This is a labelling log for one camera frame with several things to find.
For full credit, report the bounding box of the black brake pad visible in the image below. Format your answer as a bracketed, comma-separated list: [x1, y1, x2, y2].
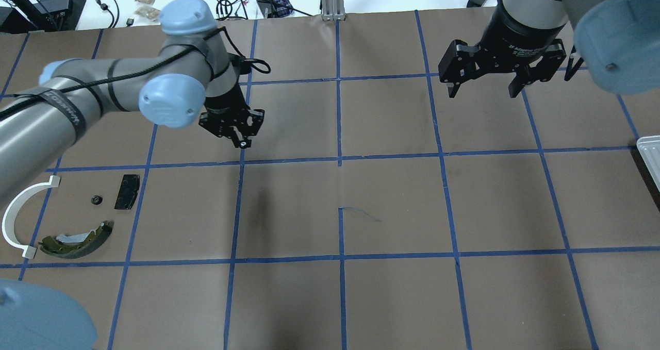
[114, 174, 141, 210]

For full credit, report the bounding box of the olive brake shoe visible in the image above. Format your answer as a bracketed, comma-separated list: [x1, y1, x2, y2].
[39, 220, 113, 259]

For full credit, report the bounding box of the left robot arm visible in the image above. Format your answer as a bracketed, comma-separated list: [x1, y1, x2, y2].
[1, 0, 266, 203]

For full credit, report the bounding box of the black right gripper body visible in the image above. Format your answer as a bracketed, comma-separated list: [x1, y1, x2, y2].
[438, 5, 566, 85]

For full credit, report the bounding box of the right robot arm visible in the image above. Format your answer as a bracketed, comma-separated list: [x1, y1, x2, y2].
[438, 0, 659, 98]

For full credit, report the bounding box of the silver metal tray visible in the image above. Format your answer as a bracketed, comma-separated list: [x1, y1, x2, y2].
[636, 136, 660, 190]

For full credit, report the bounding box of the white curved plastic bracket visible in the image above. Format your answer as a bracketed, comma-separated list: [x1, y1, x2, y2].
[2, 176, 61, 259]

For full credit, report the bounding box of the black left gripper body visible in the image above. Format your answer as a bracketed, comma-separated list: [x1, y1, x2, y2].
[199, 85, 266, 141]

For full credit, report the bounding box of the small black bearing gear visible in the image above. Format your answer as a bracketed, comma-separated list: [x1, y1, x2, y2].
[90, 195, 103, 205]

